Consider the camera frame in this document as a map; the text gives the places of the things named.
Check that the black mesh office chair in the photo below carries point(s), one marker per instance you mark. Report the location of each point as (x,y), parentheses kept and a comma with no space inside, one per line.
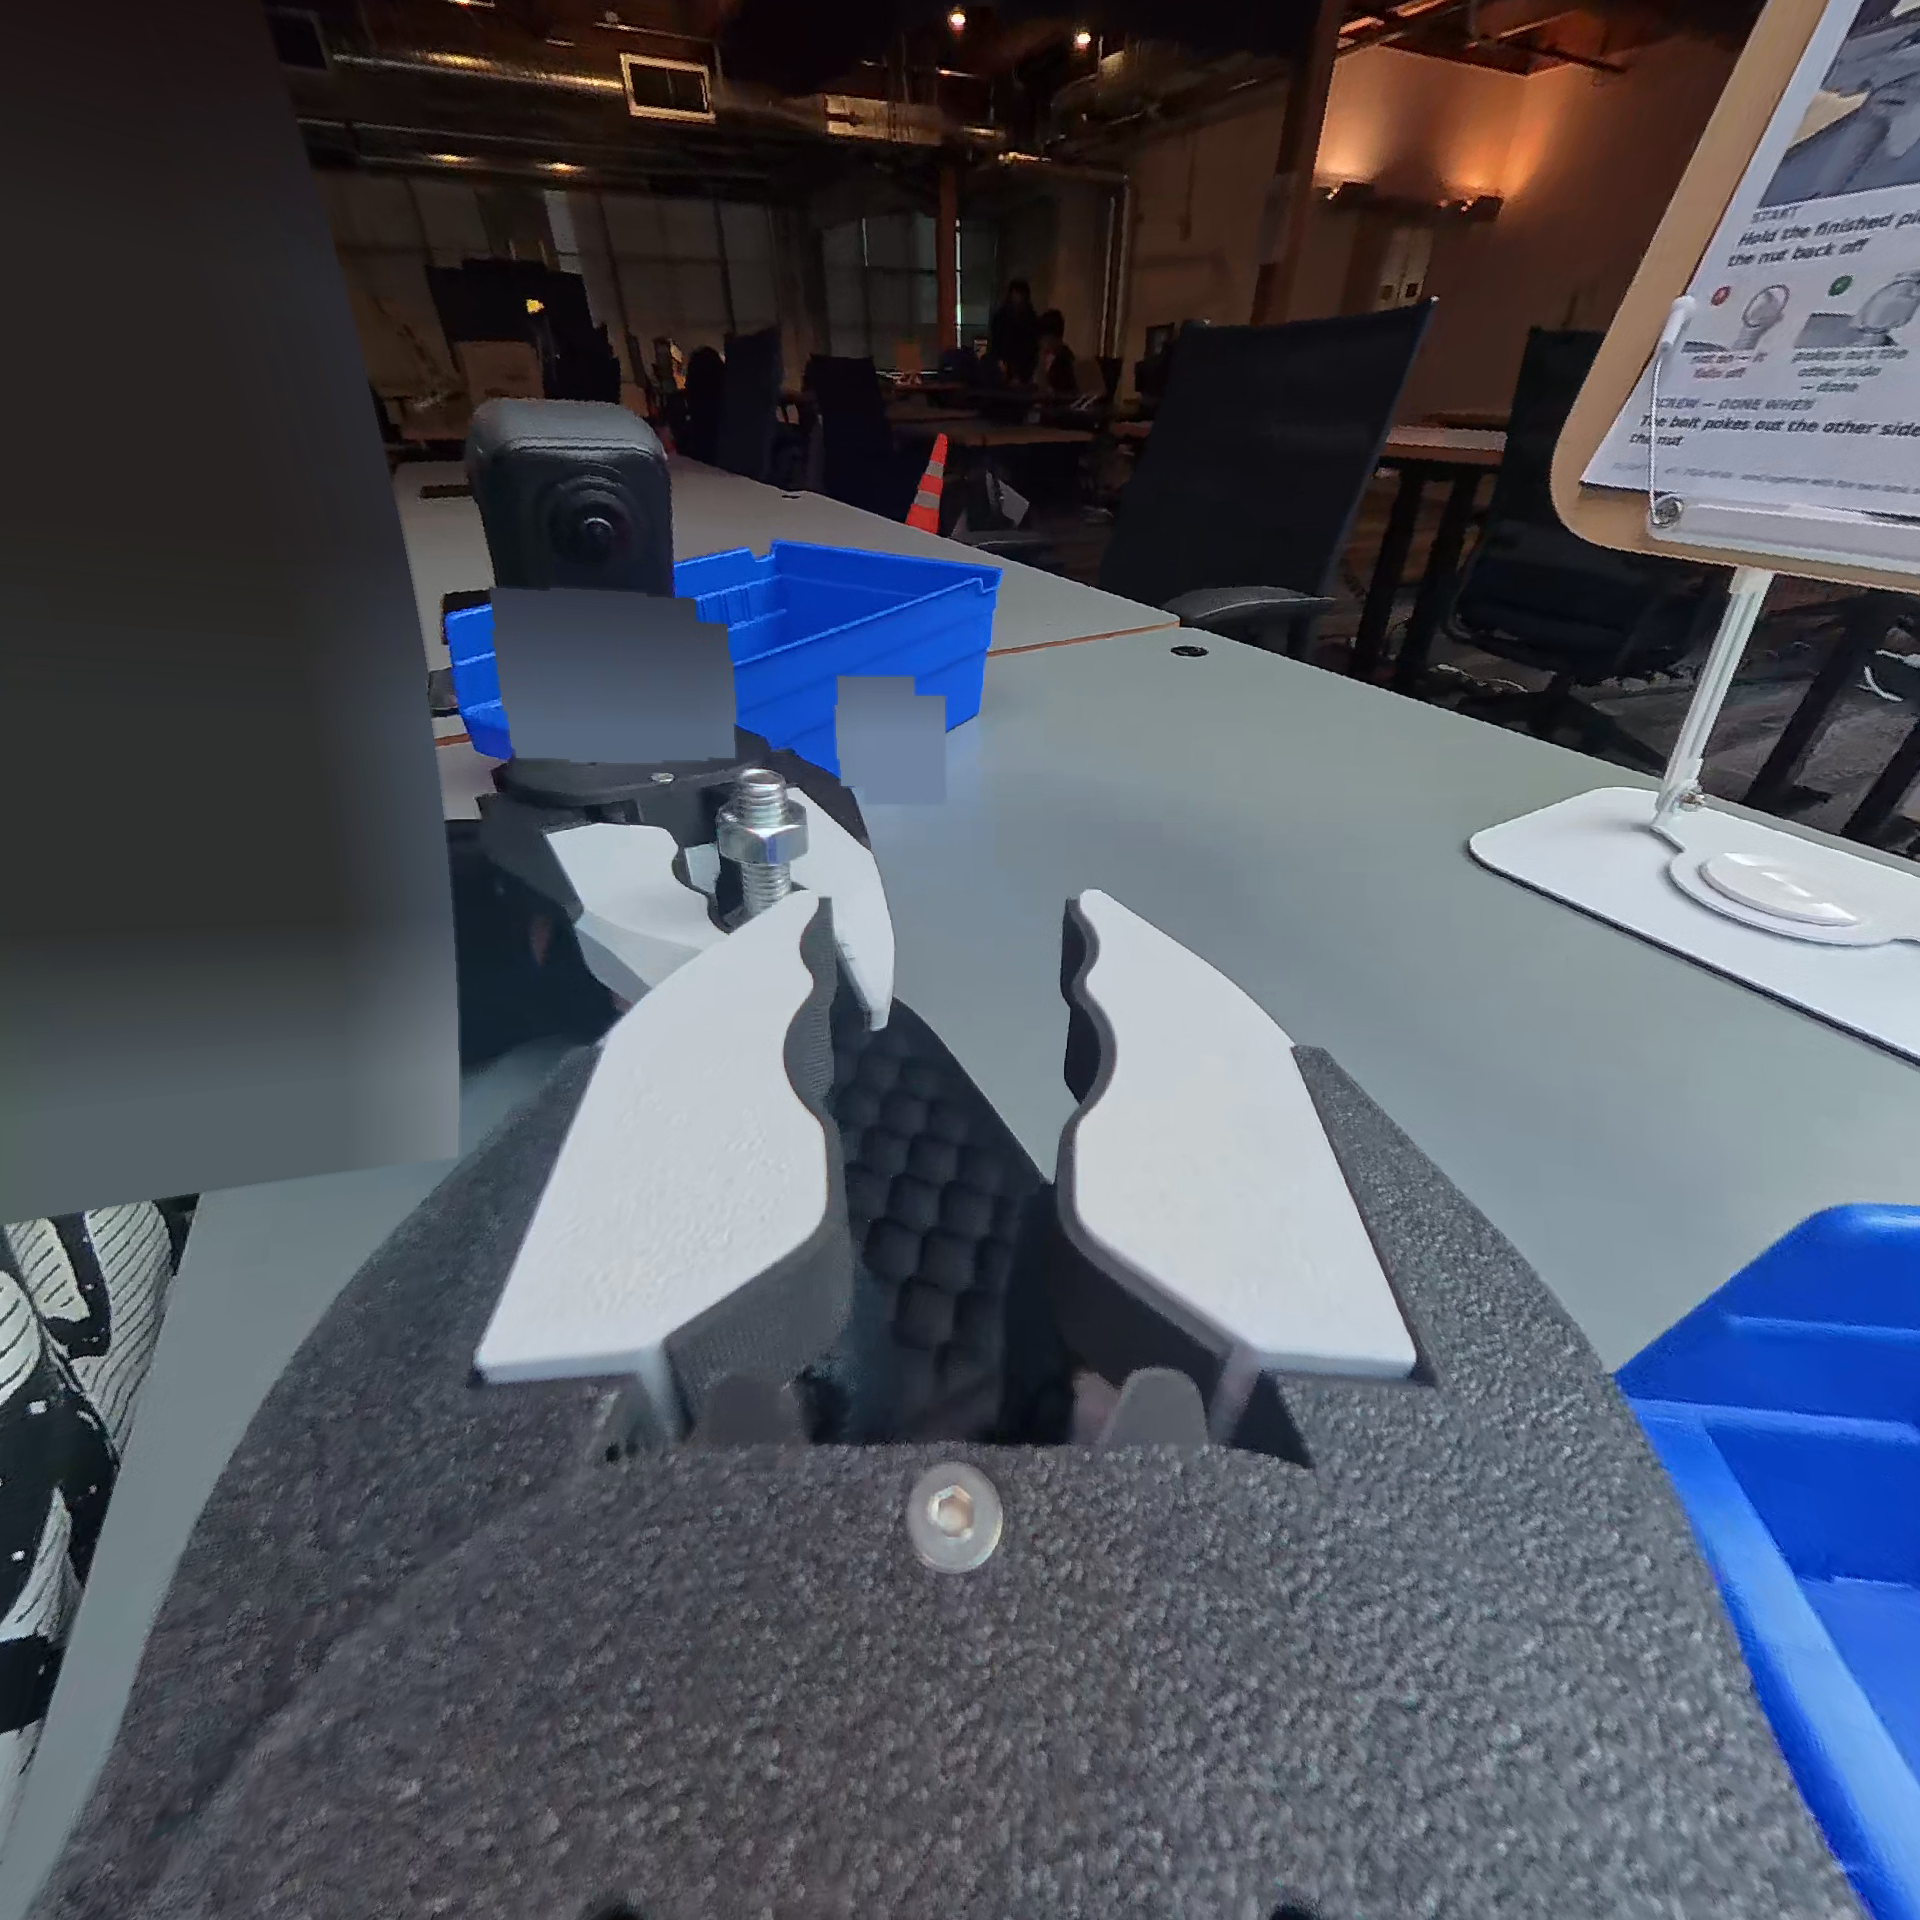
(1559,452)
(1276,435)

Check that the steel hex bolt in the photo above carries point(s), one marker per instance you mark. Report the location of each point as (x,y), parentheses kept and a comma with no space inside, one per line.
(761,889)

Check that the wooden top desk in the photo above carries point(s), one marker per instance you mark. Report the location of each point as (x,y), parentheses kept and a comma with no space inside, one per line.
(1448,443)

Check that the orange traffic cone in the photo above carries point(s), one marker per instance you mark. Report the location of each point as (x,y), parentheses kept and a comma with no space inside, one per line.
(932,489)

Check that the blue bin with black divider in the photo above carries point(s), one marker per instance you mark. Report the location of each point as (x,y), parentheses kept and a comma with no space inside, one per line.
(1771,1349)

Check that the person's patterned trousers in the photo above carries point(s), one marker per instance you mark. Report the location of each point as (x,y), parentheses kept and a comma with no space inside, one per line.
(60,1349)

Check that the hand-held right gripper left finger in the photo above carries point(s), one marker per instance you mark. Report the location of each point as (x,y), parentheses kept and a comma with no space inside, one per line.
(675,1171)

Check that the blue plastic bin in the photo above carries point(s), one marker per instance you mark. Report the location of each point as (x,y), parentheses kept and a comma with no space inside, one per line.
(885,630)

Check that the ceiling air vent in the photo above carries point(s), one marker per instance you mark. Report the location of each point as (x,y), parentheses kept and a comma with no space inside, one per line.
(669,89)

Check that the printed instruction sheet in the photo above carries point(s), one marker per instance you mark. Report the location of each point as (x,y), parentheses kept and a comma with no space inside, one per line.
(1800,225)

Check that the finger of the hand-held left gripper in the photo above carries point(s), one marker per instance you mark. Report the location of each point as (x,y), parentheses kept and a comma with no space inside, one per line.
(863,931)
(622,901)

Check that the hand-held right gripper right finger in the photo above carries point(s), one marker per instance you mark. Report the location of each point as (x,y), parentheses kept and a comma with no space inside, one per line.
(1230,1171)

